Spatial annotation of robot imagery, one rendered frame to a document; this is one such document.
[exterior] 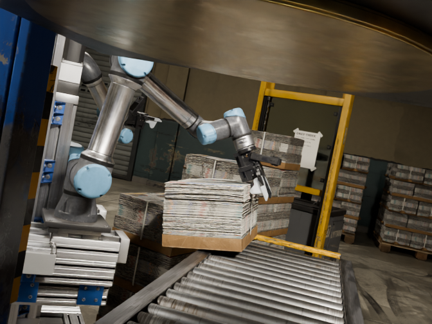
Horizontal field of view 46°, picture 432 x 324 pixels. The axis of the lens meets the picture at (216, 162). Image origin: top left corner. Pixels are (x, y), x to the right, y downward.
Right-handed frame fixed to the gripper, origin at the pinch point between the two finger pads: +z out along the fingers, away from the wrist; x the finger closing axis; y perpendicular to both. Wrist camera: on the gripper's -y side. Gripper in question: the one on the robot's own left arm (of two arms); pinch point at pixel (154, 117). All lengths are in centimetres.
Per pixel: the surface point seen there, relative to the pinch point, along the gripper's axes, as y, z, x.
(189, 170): 26.2, 33.1, 4.8
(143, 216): 45, -19, 33
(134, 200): 39, -20, 26
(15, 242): 10, -138, 132
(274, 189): 27, 88, 30
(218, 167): 18.4, 37.6, 22.1
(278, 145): 0, 97, 16
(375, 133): -28, 667, -190
